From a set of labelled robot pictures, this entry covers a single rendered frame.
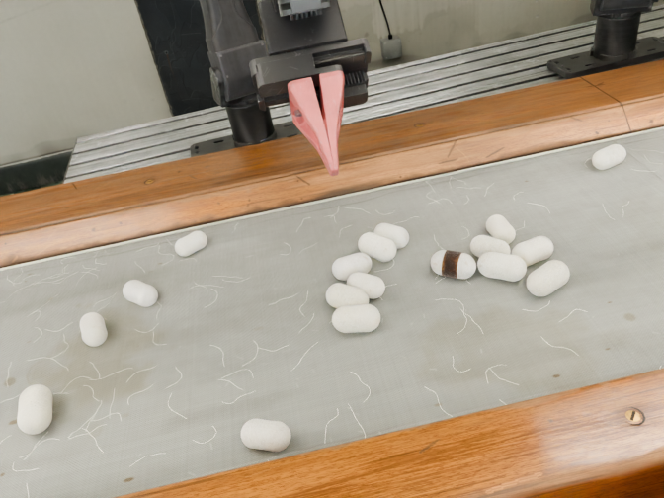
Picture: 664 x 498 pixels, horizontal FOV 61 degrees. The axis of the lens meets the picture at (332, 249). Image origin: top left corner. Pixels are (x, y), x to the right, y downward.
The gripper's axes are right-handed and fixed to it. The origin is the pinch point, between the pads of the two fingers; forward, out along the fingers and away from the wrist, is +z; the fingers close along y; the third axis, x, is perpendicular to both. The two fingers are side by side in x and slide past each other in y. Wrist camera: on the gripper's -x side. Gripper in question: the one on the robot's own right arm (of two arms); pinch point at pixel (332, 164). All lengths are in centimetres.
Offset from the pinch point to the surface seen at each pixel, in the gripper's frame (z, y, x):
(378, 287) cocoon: 11.3, 1.1, -1.6
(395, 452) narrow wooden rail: 22.0, -1.4, -12.1
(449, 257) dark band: 10.2, 7.1, -1.4
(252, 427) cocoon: 19.2, -9.3, -8.7
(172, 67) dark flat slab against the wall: -117, -39, 158
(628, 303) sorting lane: 16.9, 18.0, -4.4
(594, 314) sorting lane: 17.1, 15.2, -4.6
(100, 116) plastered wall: -109, -74, 169
